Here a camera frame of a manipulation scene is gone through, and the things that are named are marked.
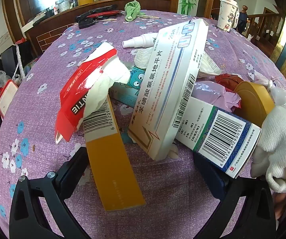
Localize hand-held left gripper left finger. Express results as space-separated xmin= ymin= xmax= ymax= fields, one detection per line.
xmin=9 ymin=146 xmax=93 ymax=239

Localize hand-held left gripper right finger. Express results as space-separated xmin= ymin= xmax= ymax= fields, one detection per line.
xmin=193 ymin=152 xmax=279 ymax=239

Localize long yellow carton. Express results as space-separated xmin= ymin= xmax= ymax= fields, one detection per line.
xmin=82 ymin=97 xmax=146 ymax=212

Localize white green medicine box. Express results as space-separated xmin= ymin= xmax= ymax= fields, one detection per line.
xmin=174 ymin=96 xmax=262 ymax=178

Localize gold jar lid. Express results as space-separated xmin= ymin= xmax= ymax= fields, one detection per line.
xmin=233 ymin=81 xmax=275 ymax=127

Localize white tissue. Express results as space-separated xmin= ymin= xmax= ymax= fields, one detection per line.
xmin=84 ymin=58 xmax=131 ymax=115

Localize white red wet wipe pack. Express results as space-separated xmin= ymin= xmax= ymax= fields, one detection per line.
xmin=134 ymin=47 xmax=223 ymax=78

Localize teal cartoon packet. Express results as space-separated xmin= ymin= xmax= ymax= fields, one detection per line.
xmin=109 ymin=66 xmax=146 ymax=109

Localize white spray bottle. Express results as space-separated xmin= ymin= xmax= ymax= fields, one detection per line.
xmin=122 ymin=32 xmax=159 ymax=49

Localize purple floral tablecloth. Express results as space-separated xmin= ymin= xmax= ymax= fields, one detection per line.
xmin=0 ymin=10 xmax=286 ymax=239

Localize white cotton glove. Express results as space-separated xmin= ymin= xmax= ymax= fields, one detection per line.
xmin=251 ymin=106 xmax=286 ymax=193

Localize torn red white carton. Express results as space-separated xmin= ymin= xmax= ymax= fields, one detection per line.
xmin=54 ymin=42 xmax=120 ymax=143

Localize pink plastic wrapper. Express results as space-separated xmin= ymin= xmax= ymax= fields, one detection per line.
xmin=191 ymin=80 xmax=242 ymax=114

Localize white red-rimmed box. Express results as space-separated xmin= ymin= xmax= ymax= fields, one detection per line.
xmin=0 ymin=80 xmax=19 ymax=116

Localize red wrapper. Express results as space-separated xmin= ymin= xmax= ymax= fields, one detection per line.
xmin=214 ymin=73 xmax=244 ymax=92

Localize clear plastic bag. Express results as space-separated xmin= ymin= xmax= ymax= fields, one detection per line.
xmin=254 ymin=71 xmax=286 ymax=106

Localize white blue-striped medicine box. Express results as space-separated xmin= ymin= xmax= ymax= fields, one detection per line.
xmin=128 ymin=19 xmax=208 ymax=161

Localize black shopping bag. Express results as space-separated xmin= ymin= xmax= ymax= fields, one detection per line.
xmin=0 ymin=41 xmax=37 ymax=80

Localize wooden sideboard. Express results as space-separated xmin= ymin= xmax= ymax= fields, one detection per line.
xmin=24 ymin=0 xmax=172 ymax=55

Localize black case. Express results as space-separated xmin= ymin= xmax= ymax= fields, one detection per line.
xmin=78 ymin=19 xmax=96 ymax=29

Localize white board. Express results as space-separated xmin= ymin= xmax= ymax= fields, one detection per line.
xmin=22 ymin=11 xmax=46 ymax=34

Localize wooden stair railing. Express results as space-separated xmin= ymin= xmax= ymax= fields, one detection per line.
xmin=245 ymin=7 xmax=286 ymax=53

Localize printed paper cup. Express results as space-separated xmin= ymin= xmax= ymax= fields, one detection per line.
xmin=217 ymin=0 xmax=239 ymax=32

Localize red black pliers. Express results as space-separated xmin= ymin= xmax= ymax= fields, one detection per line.
xmin=76 ymin=5 xmax=121 ymax=22

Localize metal tin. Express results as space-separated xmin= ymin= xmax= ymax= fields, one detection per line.
xmin=55 ymin=0 xmax=71 ymax=12

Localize green cloth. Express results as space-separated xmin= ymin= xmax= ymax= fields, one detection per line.
xmin=125 ymin=0 xmax=141 ymax=22

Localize white strap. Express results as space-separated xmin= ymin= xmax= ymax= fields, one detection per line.
xmin=13 ymin=44 xmax=25 ymax=80

